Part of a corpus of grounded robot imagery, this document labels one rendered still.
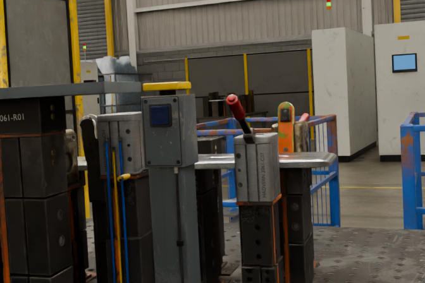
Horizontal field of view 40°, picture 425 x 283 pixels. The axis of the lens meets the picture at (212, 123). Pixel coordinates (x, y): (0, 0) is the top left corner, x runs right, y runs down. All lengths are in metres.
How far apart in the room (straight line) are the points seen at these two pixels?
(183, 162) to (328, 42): 8.18
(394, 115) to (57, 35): 5.48
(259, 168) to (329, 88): 7.99
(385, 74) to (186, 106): 8.07
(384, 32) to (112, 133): 7.97
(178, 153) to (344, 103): 8.10
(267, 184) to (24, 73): 3.61
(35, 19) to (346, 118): 5.49
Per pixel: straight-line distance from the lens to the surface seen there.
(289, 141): 1.36
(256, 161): 1.04
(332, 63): 9.01
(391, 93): 8.92
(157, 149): 0.92
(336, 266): 1.52
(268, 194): 1.04
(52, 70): 4.80
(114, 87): 0.95
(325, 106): 9.04
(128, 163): 1.12
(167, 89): 0.91
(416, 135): 3.98
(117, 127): 1.12
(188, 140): 0.92
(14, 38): 4.48
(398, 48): 8.93
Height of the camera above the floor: 1.14
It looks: 3 degrees down
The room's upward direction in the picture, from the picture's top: 3 degrees counter-clockwise
